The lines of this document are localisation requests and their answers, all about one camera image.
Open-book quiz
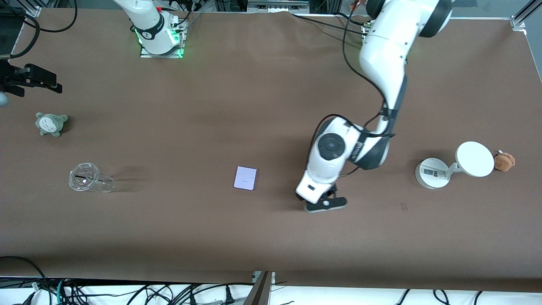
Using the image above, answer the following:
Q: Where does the white Huawei phone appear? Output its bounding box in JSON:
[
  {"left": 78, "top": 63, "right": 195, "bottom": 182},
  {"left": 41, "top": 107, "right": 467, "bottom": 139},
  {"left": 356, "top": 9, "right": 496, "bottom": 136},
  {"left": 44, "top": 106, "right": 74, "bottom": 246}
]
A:
[{"left": 233, "top": 166, "right": 258, "bottom": 191}]

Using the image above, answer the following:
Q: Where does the grey-green Totoro plush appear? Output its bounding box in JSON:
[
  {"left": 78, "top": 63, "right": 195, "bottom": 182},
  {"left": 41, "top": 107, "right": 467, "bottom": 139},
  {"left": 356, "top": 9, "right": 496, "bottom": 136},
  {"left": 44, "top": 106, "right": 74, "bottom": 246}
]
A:
[{"left": 35, "top": 112, "right": 69, "bottom": 137}]

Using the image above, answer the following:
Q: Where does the aluminium corner profile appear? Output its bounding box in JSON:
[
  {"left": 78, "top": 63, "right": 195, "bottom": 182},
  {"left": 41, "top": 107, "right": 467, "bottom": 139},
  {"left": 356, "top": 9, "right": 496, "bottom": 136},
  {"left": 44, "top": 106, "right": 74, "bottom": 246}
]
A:
[
  {"left": 510, "top": 0, "right": 542, "bottom": 31},
  {"left": 13, "top": 0, "right": 43, "bottom": 18}
]

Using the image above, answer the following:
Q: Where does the clear plastic cup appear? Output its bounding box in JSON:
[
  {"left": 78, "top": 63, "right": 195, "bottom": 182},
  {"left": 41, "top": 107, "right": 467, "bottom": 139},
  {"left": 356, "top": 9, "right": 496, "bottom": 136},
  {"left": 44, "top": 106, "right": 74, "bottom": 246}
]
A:
[{"left": 68, "top": 162, "right": 116, "bottom": 194}]

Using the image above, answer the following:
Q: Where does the brown table cover sheet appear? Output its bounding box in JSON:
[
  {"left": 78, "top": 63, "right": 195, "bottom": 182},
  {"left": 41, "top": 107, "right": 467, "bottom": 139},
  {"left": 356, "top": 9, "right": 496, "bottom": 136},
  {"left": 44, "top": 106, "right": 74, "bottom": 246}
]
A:
[{"left": 0, "top": 8, "right": 542, "bottom": 293}]

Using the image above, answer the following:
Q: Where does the white round desk lamp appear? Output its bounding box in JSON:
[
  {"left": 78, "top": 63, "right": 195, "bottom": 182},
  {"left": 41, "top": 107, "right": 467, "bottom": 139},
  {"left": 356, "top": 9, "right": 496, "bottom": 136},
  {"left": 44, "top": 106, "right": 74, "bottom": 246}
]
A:
[{"left": 415, "top": 141, "right": 495, "bottom": 189}]

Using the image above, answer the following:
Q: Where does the brown bear plush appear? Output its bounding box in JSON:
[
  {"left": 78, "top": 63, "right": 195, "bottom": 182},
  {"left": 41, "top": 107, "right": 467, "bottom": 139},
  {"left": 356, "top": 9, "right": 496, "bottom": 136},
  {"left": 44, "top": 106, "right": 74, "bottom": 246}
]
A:
[{"left": 493, "top": 150, "right": 516, "bottom": 172}]

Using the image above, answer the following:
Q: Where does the aluminium frame post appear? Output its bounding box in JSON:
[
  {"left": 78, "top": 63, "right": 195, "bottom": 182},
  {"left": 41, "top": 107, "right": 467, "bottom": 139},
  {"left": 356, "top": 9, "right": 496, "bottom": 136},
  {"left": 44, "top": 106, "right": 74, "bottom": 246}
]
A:
[{"left": 243, "top": 271, "right": 276, "bottom": 305}]

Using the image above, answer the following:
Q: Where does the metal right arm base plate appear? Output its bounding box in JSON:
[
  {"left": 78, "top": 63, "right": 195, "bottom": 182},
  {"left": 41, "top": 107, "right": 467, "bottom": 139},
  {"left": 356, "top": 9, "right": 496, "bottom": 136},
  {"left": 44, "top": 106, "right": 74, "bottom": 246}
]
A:
[{"left": 140, "top": 19, "right": 187, "bottom": 59}]

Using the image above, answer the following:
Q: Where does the black right base cable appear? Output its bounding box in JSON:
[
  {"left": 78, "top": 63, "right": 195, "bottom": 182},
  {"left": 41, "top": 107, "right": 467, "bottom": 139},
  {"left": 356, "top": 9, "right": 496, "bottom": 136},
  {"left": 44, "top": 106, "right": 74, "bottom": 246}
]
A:
[{"left": 167, "top": 0, "right": 204, "bottom": 32}]

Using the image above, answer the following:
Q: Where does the long black base cable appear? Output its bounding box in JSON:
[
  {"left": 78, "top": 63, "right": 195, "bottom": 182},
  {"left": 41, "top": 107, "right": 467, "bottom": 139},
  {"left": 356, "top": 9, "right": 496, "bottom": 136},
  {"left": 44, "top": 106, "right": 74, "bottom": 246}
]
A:
[{"left": 290, "top": 14, "right": 365, "bottom": 34}]

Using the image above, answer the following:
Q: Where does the short black base cable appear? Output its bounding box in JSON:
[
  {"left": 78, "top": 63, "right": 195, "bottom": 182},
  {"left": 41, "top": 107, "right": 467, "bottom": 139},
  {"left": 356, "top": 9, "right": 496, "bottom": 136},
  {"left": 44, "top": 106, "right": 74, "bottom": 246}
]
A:
[{"left": 337, "top": 12, "right": 367, "bottom": 26}]

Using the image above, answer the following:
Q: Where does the black looped floor cable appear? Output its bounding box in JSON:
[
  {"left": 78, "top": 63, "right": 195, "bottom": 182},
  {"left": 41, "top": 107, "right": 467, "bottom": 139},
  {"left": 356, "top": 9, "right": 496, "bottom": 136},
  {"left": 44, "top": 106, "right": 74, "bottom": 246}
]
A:
[{"left": 0, "top": 256, "right": 58, "bottom": 305}]

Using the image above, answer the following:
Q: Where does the grey metal rail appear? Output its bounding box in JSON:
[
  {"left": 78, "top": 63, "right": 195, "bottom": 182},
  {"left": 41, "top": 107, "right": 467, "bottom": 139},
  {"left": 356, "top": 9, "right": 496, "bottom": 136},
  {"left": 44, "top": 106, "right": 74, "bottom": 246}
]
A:
[{"left": 247, "top": 0, "right": 310, "bottom": 13}]

